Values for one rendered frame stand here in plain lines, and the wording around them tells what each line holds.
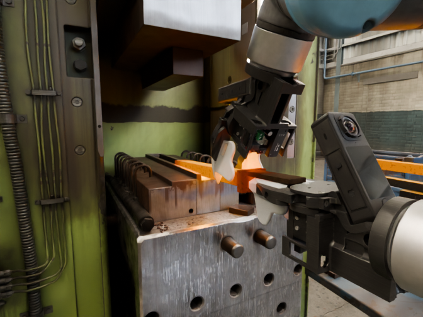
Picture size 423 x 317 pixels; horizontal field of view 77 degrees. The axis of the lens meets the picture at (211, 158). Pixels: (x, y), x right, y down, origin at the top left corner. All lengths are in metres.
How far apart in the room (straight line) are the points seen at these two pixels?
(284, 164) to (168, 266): 0.50
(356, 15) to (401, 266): 0.18
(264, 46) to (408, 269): 0.26
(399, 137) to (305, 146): 7.89
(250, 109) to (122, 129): 0.65
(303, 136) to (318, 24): 0.71
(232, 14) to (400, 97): 8.33
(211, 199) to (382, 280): 0.36
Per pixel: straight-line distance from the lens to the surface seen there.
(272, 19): 0.35
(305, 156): 0.93
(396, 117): 8.83
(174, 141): 1.02
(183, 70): 0.64
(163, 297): 0.54
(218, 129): 0.41
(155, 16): 0.54
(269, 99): 0.36
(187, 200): 0.54
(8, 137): 0.61
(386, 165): 0.80
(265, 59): 0.35
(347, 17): 0.23
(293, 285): 0.71
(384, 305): 0.71
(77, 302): 0.74
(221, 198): 0.58
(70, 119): 0.63
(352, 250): 0.30
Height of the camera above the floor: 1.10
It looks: 7 degrees down
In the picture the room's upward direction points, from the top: straight up
